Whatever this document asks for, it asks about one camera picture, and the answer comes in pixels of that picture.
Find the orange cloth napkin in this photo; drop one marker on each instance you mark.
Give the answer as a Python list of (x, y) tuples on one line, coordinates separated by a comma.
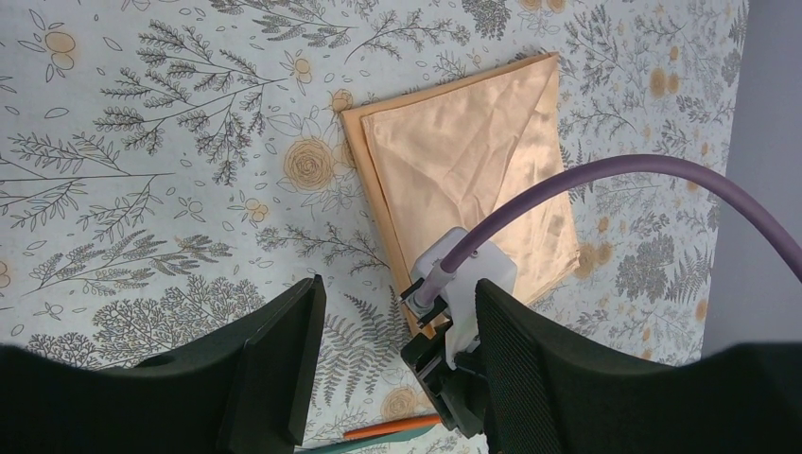
[(451, 155)]

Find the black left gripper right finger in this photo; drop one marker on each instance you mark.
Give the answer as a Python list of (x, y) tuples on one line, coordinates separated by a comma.
[(552, 390)]

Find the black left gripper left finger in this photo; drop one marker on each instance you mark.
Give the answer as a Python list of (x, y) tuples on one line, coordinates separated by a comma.
[(244, 388)]

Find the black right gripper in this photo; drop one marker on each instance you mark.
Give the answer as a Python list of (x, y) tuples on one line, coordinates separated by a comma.
[(460, 395)]

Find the teal plastic knife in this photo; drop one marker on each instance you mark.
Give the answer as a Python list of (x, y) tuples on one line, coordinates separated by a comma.
[(347, 446)]

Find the floral patterned tablecloth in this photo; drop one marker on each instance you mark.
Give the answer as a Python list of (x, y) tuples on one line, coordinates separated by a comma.
[(169, 166)]

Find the orange plastic fork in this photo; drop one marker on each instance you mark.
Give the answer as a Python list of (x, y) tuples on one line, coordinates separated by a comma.
[(387, 428)]

